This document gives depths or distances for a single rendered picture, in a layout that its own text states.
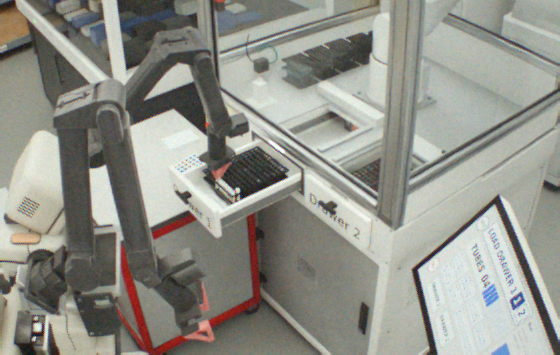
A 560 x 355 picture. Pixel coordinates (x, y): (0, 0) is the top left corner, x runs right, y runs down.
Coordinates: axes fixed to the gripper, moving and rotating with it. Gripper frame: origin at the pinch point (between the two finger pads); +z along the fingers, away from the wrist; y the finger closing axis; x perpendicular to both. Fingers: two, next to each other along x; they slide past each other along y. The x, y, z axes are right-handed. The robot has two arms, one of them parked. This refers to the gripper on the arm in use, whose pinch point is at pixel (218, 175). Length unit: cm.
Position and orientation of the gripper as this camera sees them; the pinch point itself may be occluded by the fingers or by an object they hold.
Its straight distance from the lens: 200.6
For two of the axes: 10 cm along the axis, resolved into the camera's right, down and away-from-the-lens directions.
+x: -7.0, -5.0, 5.1
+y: 7.1, -4.6, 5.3
